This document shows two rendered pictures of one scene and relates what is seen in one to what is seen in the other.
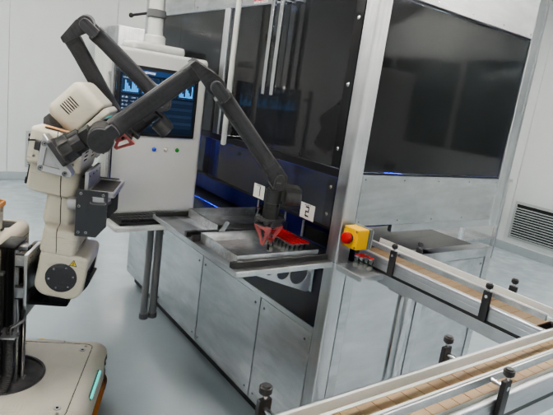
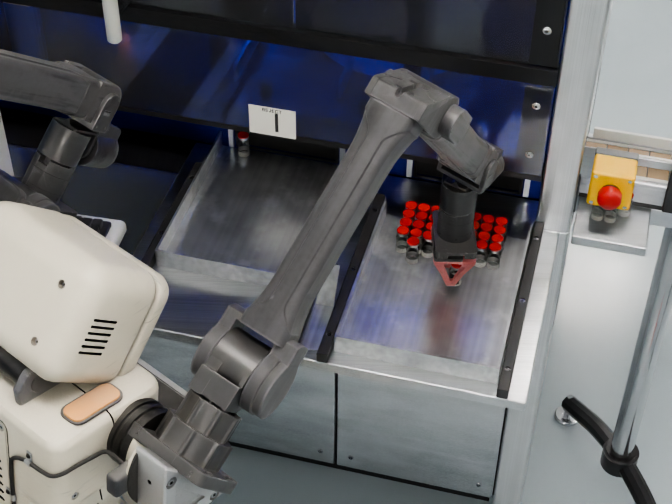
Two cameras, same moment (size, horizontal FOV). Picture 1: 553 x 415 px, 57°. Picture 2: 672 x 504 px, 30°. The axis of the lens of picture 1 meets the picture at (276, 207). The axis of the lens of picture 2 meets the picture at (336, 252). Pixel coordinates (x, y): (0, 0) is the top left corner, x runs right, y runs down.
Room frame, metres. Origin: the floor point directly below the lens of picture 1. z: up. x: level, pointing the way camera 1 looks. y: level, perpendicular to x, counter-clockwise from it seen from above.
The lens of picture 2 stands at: (0.71, 1.10, 2.34)
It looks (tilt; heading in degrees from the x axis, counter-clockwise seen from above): 43 degrees down; 321
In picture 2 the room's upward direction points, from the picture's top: 1 degrees clockwise
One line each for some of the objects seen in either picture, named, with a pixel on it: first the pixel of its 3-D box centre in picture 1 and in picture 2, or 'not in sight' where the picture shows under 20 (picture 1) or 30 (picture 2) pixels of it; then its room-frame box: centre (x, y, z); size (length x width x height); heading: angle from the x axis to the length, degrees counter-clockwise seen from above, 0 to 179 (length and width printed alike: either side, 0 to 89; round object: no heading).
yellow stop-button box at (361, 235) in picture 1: (356, 236); (612, 179); (1.69, -0.29, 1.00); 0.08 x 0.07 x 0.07; 127
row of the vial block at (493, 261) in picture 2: (278, 242); (447, 248); (1.80, -0.03, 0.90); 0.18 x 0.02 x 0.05; 36
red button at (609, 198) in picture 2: (347, 237); (609, 196); (1.66, -0.25, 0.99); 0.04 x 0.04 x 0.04; 37
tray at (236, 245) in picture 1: (258, 245); (437, 286); (1.75, 0.04, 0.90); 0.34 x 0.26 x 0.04; 126
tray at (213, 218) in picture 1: (238, 219); (259, 207); (2.09, 0.16, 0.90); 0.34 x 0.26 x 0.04; 127
